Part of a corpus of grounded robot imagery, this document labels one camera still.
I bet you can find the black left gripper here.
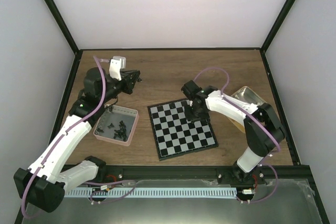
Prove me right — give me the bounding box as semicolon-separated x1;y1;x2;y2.
100;70;141;103

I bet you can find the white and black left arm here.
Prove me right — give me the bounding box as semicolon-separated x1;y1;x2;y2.
14;67;141;212

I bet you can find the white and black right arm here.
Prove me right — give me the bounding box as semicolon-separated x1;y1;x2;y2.
181;80;286;184

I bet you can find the pile of black chess pieces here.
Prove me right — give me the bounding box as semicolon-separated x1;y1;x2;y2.
94;105;128;142

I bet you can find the black and silver chessboard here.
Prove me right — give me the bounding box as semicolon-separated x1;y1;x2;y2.
148;99;218;161

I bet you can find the gold metal tin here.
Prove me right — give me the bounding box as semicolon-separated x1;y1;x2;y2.
228;86;266;133

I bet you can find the pink tray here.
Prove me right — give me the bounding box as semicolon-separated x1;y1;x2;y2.
93;104;139;146

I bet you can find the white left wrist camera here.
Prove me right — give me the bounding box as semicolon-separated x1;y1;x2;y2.
109;56;126;81

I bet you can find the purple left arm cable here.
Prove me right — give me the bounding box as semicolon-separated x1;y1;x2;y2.
20;56;108;219

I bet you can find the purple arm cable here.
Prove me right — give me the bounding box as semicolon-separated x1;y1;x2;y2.
20;56;108;219
193;67;282;204

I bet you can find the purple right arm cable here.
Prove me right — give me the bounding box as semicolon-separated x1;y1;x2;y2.
193;67;282;204

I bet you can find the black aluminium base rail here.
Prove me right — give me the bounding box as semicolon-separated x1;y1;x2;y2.
93;165;314;186

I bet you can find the light blue slotted cable duct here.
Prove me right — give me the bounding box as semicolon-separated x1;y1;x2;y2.
65;187;237;199

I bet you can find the black frame post left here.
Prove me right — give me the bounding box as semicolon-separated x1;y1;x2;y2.
28;0;79;53

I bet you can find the black frame post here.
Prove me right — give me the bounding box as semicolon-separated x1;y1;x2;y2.
261;0;313;50
28;0;79;53

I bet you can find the black frame post right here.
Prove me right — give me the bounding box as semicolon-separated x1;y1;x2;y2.
261;0;313;50

